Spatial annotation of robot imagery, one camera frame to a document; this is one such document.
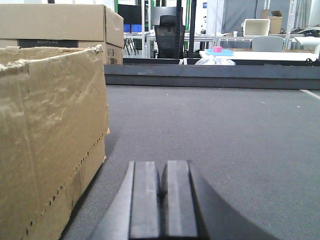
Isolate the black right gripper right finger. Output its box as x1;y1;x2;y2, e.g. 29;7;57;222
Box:
161;160;276;240

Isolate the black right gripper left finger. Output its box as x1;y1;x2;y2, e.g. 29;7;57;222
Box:
88;161;160;240

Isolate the worn brown cardboard box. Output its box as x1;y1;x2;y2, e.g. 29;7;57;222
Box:
0;45;109;240

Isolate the crumpled clear plastic bag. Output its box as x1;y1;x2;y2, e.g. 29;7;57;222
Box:
195;55;236;66

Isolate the light blue tray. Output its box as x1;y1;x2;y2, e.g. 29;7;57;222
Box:
204;48;234;57

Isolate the white table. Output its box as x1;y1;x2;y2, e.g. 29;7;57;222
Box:
199;50;320;62

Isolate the pink cube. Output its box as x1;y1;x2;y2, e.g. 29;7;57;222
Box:
213;46;222;53

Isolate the black mesh office chair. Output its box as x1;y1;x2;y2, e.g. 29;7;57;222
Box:
154;15;176;59

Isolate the grey chair back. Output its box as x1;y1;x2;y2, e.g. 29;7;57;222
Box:
252;35;284;52

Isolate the blue storage bin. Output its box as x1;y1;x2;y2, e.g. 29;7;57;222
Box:
123;24;142;33

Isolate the white plastic bin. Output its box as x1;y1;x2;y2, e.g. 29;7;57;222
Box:
241;18;270;37

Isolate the black monitor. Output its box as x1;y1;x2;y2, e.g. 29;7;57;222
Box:
118;4;142;25

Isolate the small open cardboard box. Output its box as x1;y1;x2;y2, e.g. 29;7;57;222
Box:
260;9;283;34

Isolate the large printed cardboard box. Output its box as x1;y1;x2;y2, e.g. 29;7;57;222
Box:
0;3;124;65

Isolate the black low platform frame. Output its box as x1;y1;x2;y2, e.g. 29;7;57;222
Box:
104;58;320;91

